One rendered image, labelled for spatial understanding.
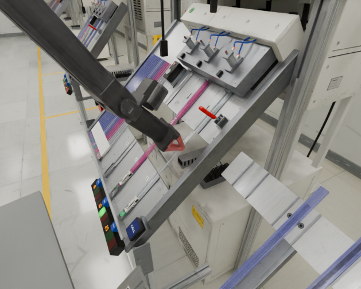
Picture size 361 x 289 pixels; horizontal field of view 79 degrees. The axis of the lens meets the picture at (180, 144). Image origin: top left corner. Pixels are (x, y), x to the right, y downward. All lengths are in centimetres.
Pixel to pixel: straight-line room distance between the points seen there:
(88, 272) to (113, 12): 173
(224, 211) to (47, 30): 78
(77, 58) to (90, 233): 137
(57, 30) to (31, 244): 75
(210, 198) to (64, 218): 118
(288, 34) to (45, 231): 100
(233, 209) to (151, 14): 156
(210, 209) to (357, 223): 132
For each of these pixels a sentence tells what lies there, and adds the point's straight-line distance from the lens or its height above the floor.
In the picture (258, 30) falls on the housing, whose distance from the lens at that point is 68.
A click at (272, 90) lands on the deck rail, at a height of 111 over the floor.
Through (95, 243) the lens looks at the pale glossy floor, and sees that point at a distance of 163.
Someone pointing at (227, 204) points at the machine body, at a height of 62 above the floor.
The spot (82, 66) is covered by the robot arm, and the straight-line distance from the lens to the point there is 46.
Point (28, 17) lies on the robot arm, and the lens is 44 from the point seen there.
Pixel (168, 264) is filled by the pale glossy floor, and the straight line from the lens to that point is 148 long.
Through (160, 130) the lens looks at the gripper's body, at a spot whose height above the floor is 103.
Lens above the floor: 134
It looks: 36 degrees down
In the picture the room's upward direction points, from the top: straight up
